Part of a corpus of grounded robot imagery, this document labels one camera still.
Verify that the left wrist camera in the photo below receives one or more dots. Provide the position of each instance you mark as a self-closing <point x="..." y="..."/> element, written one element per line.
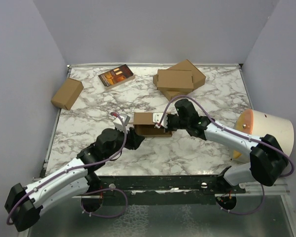
<point x="121" y="121"/>

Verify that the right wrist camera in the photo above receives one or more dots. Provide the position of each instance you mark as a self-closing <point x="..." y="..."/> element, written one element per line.
<point x="160" y="120"/>

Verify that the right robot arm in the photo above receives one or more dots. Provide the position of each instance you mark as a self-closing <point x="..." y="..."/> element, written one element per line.
<point x="267" y="161"/>

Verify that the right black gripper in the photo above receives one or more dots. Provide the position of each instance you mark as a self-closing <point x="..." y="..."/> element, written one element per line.
<point x="169" y="128"/>

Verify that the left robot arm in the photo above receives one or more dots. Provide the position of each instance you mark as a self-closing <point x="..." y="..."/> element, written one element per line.
<point x="25" y="204"/>

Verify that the white cylinder drum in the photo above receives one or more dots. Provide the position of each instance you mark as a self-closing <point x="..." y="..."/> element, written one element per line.
<point x="257" y="123"/>

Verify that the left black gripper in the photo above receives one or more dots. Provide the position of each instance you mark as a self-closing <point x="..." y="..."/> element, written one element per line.
<point x="133" y="139"/>

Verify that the small closed cardboard box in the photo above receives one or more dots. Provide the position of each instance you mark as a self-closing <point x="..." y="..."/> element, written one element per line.
<point x="67" y="95"/>

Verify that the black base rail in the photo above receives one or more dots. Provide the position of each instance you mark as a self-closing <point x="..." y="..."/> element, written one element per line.
<point x="158" y="190"/>

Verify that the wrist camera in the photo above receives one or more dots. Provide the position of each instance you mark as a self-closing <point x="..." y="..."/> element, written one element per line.
<point x="160" y="120"/>
<point x="121" y="121"/>

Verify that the dark orange book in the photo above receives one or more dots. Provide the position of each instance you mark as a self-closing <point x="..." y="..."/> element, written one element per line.
<point x="116" y="76"/>

